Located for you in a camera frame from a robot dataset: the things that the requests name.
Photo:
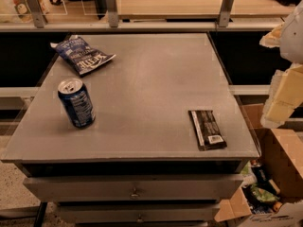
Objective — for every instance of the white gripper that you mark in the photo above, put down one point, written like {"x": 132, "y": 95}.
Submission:
{"x": 293, "y": 42}

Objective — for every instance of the blue pepsi can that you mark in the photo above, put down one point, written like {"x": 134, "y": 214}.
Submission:
{"x": 76, "y": 101}

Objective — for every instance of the cardboard box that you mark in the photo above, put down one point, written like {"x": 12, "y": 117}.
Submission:
{"x": 282, "y": 156}

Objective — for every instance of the black snack bar wrapper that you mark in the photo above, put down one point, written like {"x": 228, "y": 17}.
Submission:
{"x": 207, "y": 130}

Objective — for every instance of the green snack bag in box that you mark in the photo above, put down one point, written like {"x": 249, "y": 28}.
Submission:
{"x": 263, "y": 195}

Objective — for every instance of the wooden desk top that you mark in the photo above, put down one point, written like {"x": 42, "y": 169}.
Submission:
{"x": 139, "y": 9}

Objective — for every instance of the grey drawer cabinet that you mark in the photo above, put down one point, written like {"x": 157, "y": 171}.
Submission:
{"x": 142, "y": 126}

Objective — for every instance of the blue chip bag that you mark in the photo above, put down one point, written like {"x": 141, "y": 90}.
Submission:
{"x": 83, "y": 58}

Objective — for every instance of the lower grey drawer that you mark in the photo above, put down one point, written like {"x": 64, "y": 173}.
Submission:
{"x": 138, "y": 213}

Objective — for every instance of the grey drawer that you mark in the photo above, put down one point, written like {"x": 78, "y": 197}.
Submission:
{"x": 134, "y": 187}
{"x": 138, "y": 213}

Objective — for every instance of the upper grey drawer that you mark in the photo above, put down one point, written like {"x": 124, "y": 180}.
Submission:
{"x": 134, "y": 187}

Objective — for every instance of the metal bracket right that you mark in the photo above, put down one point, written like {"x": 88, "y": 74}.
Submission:
{"x": 224, "y": 14}

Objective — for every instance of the metal bracket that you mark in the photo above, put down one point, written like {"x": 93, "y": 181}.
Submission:
{"x": 37, "y": 13}
{"x": 113, "y": 19}
{"x": 224, "y": 14}

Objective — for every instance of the metal bracket middle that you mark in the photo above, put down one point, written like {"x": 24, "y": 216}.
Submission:
{"x": 113, "y": 19}

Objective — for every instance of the metal bracket left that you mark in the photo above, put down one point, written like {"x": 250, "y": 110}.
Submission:
{"x": 37, "y": 13}

